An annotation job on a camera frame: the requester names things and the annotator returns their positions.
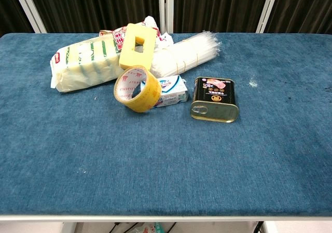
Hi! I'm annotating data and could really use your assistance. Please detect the yellow foam block with hole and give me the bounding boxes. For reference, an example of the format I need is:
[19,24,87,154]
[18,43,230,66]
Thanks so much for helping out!
[118,23,159,72]

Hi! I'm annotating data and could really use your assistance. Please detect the colourful package under table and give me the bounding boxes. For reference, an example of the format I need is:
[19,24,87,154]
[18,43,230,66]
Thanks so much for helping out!
[134,222,169,233]

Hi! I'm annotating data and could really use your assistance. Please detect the yellow packing tape roll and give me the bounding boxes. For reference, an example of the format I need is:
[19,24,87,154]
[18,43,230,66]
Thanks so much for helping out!
[114,65,162,113]

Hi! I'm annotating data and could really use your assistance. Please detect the white red plastic bag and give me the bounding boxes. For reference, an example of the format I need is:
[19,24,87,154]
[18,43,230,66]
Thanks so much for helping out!
[100,16,174,54]

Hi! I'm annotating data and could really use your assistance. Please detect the packaged yellow green sponges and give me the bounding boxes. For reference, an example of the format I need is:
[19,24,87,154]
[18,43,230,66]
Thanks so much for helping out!
[49,34,126,93]

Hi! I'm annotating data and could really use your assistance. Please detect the black luncheon meat can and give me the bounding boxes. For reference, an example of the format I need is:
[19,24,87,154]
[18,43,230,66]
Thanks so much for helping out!
[190,76,239,124]

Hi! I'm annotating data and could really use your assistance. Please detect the bundle of clear plastic straws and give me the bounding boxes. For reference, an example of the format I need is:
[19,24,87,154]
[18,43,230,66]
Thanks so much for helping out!
[150,31,223,78]

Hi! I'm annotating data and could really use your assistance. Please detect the black cable under table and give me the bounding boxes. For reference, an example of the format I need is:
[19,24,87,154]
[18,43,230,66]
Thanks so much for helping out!
[108,222,146,233]

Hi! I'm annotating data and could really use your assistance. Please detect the dark pleated curtain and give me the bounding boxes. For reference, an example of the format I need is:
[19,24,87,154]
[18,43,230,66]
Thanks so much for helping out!
[0,0,332,37]

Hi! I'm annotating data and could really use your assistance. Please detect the blue table cloth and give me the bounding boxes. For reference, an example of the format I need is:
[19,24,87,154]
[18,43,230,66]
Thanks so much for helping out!
[0,32,332,217]

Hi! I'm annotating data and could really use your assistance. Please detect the white metal frame post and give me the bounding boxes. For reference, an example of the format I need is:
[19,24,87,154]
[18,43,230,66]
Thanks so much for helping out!
[255,0,282,34]
[158,0,175,34]
[10,0,48,34]

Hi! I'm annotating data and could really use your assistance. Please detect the white blue soap box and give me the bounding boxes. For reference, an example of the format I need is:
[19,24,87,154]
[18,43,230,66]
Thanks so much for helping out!
[153,75,189,108]

